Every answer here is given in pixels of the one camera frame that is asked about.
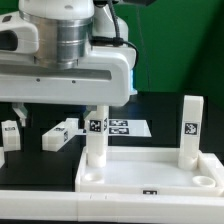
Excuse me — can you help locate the white desk tabletop tray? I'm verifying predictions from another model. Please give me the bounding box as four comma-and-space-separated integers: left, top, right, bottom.
75, 146, 224, 197

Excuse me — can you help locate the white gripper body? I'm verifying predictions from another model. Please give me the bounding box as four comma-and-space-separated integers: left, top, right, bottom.
0, 10, 136, 106

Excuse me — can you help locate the white front fence bar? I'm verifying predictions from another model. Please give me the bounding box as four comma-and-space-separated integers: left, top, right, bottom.
0, 190, 224, 224

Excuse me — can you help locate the white marker sheet with tags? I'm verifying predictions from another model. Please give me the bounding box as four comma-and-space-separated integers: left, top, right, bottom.
76, 117, 152, 137

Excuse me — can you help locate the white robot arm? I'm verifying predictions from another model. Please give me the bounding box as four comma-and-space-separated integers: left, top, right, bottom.
0, 0, 156, 121

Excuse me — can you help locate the white left fence piece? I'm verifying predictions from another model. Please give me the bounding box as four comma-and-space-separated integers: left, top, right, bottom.
0, 147, 5, 168

